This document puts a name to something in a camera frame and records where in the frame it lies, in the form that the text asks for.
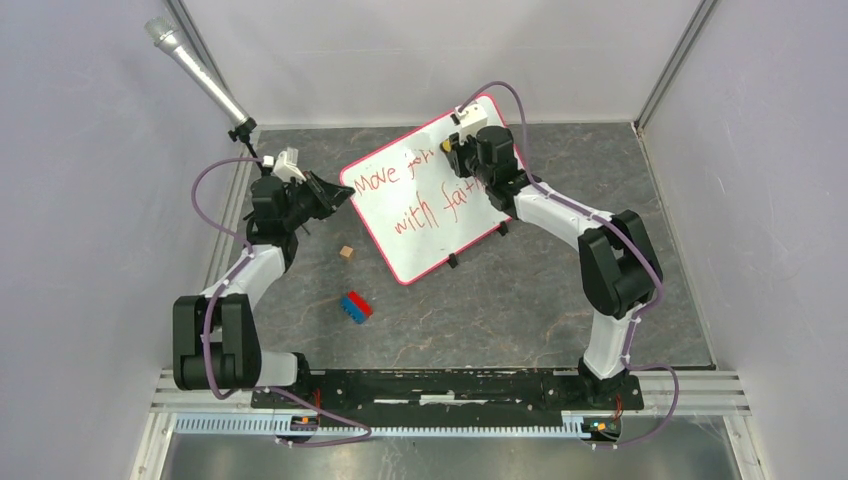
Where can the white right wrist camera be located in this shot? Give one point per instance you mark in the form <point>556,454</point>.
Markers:
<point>469,120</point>

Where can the silver microphone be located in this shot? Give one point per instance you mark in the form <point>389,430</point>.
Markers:
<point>171,41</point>

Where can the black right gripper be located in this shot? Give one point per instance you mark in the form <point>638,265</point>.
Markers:
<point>455,156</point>

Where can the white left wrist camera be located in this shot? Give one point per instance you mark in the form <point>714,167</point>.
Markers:
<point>284,166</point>

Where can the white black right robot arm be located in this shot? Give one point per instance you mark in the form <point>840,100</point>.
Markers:
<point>619,269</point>

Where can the pink framed whiteboard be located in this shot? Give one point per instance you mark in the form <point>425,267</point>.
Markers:
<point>417,211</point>

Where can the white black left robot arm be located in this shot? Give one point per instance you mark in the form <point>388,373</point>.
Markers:
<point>215,340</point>

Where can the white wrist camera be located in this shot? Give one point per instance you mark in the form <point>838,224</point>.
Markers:
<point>284,166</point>
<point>469,120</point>

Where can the small wooden cube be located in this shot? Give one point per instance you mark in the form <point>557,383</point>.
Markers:
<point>347,253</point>

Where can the red blue toy block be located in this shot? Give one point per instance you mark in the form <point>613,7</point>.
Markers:
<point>356,307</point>

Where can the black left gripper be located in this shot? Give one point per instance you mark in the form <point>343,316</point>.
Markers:
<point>332,195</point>

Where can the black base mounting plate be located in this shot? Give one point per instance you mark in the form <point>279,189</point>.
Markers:
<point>485,397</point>

